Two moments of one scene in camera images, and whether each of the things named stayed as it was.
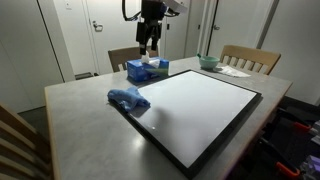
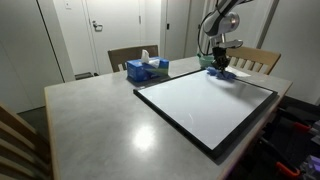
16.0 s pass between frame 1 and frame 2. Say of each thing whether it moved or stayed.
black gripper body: moved
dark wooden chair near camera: stayed
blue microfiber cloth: moved
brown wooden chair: stayed
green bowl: stayed
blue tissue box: stayed
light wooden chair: stayed
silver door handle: stayed
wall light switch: stayed
